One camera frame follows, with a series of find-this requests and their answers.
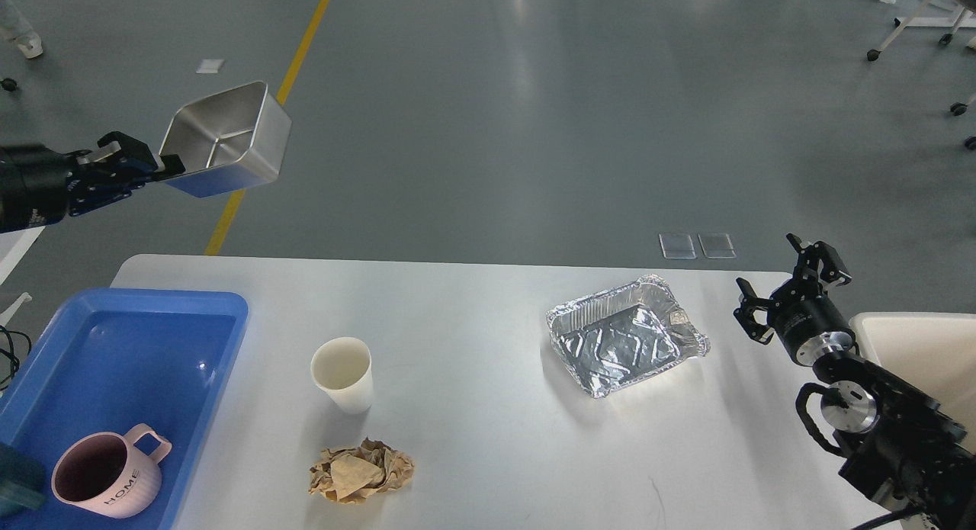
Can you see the blue plastic tray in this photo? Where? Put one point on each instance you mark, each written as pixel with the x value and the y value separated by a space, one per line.
pixel 109 360

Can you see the cream plastic bin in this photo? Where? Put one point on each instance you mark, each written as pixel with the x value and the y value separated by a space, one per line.
pixel 935 352

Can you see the white paper cup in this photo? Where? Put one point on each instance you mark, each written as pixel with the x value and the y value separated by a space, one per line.
pixel 342 368

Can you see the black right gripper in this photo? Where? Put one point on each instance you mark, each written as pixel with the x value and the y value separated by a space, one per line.
pixel 804 318

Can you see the aluminium foil tray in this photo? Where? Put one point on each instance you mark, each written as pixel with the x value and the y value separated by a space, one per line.
pixel 623 336

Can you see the clear floor plate left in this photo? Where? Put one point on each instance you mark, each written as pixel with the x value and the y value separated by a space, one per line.
pixel 677 246

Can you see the crumpled brown paper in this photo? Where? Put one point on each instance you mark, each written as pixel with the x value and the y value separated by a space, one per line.
pixel 354 474

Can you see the teal sponge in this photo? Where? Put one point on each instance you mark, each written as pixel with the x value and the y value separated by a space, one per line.
pixel 22 482

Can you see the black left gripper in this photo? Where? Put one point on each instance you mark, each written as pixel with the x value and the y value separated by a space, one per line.
pixel 41 187

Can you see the pink ribbed mug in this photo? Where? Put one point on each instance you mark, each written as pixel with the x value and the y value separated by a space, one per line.
pixel 111 474

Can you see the stainless steel rectangular container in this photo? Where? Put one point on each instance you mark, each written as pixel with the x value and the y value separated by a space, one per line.
pixel 229 141

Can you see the white side table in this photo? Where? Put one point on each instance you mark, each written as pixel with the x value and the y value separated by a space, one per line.
pixel 14 247

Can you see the clear floor plate right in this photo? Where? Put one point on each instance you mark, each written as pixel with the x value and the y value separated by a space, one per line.
pixel 717 245

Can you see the clear floor plate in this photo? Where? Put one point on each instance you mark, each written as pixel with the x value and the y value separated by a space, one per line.
pixel 717 245
pixel 677 246

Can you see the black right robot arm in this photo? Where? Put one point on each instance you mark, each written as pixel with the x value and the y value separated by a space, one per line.
pixel 900 450

